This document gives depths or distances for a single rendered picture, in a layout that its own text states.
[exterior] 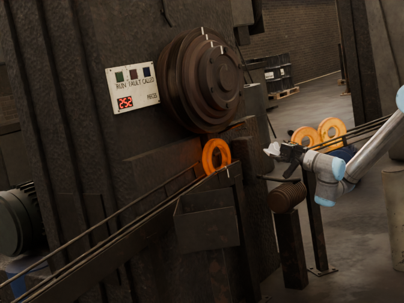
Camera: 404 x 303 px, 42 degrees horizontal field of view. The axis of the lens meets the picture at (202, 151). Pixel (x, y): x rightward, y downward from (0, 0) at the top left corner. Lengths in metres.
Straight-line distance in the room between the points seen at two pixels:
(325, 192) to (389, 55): 2.72
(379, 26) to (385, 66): 0.35
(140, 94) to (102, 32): 0.29
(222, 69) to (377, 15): 2.78
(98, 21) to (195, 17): 0.61
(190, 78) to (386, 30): 2.90
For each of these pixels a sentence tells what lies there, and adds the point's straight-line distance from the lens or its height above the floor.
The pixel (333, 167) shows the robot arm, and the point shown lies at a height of 0.68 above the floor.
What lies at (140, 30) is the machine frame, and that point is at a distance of 2.29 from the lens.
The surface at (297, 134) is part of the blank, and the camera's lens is 2.70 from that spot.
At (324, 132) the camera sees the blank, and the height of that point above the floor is 0.73.
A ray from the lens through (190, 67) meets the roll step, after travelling 2.22.
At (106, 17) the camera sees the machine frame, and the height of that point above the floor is 1.44.
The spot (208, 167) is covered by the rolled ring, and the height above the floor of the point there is 0.74.
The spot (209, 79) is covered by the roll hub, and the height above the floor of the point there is 1.13.
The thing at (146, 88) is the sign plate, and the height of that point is 1.13.
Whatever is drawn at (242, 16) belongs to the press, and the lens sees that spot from 10.42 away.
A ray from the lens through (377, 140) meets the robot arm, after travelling 2.27.
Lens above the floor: 1.21
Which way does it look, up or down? 10 degrees down
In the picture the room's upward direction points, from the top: 10 degrees counter-clockwise
